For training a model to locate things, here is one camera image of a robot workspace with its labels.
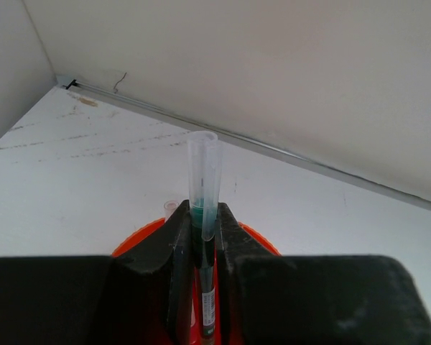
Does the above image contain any orange round desk organizer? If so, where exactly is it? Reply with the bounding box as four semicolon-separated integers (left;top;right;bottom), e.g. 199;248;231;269
111;217;283;345

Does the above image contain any pink white pen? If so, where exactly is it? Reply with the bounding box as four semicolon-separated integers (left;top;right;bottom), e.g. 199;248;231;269
164;200;180;221

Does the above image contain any aluminium rail right side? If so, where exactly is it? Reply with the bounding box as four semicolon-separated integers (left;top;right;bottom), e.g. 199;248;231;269
56;75;431;211

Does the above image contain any green gel pen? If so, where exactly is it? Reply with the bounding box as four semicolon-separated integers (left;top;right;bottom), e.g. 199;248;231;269
187;131;222;344

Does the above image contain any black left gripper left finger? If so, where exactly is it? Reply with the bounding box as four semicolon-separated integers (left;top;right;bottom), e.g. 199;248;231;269
0;201;193;344

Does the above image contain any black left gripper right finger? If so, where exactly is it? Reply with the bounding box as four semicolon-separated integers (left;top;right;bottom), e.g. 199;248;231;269
215;203;431;344

